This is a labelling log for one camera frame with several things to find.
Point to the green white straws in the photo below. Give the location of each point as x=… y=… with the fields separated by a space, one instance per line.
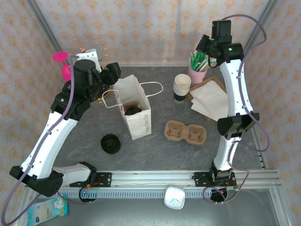
x=198 y=62

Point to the white paper takeout bag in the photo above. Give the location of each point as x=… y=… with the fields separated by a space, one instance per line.
x=138 y=127

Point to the brown cardboard cup carrier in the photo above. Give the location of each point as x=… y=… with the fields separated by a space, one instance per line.
x=185 y=134

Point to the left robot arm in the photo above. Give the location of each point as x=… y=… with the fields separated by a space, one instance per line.
x=47 y=146

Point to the blue wet wipes pack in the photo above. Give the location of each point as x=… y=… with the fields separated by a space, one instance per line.
x=47 y=210

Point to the pink straw holder cup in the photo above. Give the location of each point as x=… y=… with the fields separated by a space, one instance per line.
x=196 y=76

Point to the brown cardboard napkin tray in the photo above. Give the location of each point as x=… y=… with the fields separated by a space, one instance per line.
x=217 y=80

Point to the pink plastic wine glass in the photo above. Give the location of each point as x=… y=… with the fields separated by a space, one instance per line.
x=60 y=57

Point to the stacked paper cups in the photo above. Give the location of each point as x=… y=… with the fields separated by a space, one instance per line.
x=182 y=81

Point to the black cup lid stack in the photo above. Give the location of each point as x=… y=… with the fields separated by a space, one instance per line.
x=111 y=143

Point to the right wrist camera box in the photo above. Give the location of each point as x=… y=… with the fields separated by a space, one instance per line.
x=221 y=28

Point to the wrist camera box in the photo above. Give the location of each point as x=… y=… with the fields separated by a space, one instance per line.
x=87 y=56
x=221 y=28

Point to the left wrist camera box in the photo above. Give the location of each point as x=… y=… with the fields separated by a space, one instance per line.
x=87 y=56

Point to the aluminium frame post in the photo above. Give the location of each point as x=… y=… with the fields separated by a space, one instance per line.
x=270 y=9
x=44 y=26

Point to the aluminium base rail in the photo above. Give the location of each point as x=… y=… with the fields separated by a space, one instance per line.
x=152 y=179

